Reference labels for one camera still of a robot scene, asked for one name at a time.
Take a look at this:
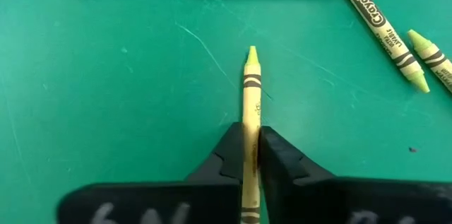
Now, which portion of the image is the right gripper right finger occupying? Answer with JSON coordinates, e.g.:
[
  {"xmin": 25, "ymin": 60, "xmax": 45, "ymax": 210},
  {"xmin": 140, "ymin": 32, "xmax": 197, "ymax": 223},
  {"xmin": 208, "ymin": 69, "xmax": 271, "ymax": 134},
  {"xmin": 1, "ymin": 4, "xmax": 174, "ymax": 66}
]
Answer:
[{"xmin": 260, "ymin": 126, "xmax": 452, "ymax": 224}]

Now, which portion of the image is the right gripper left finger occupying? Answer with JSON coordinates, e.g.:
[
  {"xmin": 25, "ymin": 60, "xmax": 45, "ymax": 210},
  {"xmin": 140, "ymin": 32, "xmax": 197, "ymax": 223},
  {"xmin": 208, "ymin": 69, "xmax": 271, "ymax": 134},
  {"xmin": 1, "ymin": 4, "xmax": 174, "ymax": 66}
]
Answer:
[{"xmin": 56, "ymin": 122, "xmax": 244, "ymax": 224}]

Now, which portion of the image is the yellow crayon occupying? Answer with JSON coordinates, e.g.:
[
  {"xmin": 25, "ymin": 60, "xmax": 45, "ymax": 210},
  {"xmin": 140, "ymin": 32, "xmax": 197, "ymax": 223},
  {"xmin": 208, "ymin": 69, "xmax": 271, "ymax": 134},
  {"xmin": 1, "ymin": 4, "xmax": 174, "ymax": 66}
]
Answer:
[
  {"xmin": 328, "ymin": 0, "xmax": 431, "ymax": 94},
  {"xmin": 241, "ymin": 45, "xmax": 263, "ymax": 224},
  {"xmin": 407, "ymin": 28, "xmax": 452, "ymax": 94}
]

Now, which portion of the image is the green table mat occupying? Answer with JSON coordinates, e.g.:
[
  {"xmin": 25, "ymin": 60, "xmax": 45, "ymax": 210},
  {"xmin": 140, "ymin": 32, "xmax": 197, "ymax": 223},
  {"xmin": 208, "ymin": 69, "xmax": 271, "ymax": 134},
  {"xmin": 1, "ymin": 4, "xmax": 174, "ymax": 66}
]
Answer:
[{"xmin": 0, "ymin": 0, "xmax": 452, "ymax": 224}]

